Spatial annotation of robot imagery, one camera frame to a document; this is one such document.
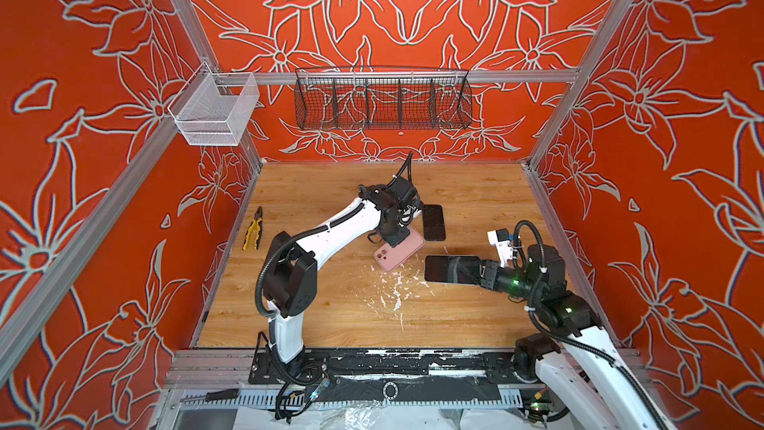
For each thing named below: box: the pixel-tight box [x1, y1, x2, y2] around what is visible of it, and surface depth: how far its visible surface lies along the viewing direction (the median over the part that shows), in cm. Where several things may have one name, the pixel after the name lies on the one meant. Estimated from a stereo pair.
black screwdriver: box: [179, 388, 240, 403], surface depth 71 cm
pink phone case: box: [374, 225, 426, 272], surface depth 85 cm
